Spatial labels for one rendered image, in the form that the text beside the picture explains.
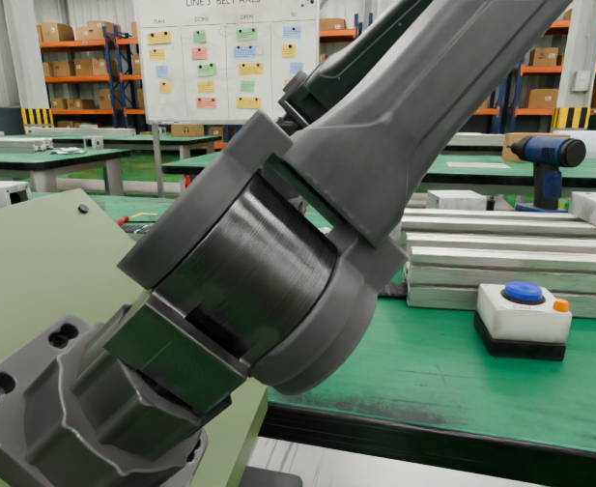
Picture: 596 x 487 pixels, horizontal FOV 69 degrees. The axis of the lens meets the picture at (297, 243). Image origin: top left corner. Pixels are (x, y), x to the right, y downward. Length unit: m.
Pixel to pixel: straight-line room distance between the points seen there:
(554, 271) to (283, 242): 0.54
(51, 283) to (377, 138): 0.23
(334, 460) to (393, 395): 0.76
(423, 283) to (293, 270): 0.48
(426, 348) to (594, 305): 0.26
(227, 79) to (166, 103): 0.58
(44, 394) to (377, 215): 0.17
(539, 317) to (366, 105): 0.40
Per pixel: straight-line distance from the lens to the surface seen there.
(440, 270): 0.63
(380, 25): 0.52
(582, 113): 6.54
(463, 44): 0.23
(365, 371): 0.50
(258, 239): 0.18
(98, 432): 0.23
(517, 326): 0.55
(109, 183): 3.45
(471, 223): 0.82
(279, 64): 3.62
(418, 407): 0.46
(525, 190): 2.29
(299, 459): 1.21
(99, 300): 0.34
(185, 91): 3.90
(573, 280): 0.69
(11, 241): 0.35
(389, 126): 0.20
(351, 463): 1.21
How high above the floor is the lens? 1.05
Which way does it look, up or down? 17 degrees down
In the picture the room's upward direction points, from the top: straight up
